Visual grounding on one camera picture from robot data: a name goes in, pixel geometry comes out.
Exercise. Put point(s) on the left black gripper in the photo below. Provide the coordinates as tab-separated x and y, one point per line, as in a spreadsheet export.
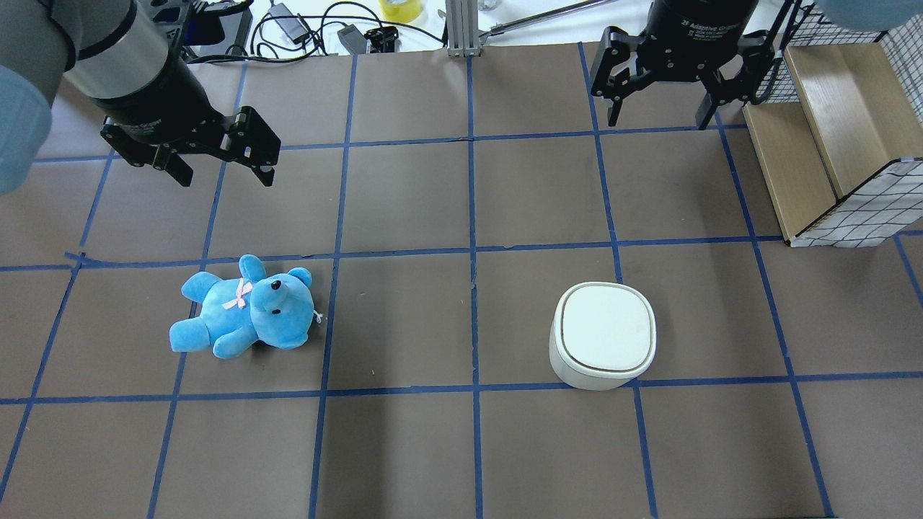
157	94

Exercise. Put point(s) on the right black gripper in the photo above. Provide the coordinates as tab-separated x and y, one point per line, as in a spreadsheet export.
691	29

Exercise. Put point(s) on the white trash can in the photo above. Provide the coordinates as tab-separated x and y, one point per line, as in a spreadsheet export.
603	335

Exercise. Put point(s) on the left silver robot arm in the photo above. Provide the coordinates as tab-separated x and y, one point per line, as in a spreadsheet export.
130	59

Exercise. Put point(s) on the blue teddy bear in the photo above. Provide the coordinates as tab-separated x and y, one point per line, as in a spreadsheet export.
236	313

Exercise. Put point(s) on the yellow tape roll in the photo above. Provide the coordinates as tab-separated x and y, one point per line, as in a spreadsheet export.
401	11

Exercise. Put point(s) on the wooden wire shelf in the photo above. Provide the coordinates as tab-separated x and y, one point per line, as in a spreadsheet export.
836	124

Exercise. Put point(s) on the aluminium frame post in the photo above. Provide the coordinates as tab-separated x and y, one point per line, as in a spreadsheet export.
461	23

